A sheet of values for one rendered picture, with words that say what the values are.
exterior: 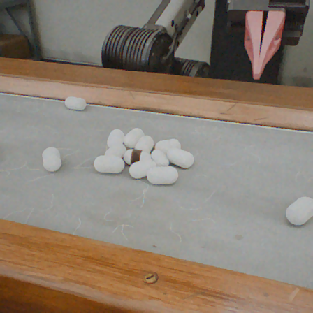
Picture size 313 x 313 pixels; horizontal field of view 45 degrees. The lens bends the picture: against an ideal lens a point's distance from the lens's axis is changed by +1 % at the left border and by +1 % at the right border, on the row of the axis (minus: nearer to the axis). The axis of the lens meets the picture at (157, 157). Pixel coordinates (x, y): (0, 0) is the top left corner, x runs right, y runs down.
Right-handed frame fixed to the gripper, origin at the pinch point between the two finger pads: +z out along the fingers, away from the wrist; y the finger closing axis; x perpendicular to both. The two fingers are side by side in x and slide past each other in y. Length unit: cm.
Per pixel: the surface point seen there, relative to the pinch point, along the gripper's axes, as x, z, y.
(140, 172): -4.3, 17.0, -10.9
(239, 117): 8.0, 2.9, -1.6
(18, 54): 165, -104, -173
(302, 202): -5.9, 17.8, 6.0
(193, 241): -8.2, 23.7, -3.2
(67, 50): 178, -119, -145
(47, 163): -5.7, 17.9, -21.5
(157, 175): -4.9, 17.1, -8.7
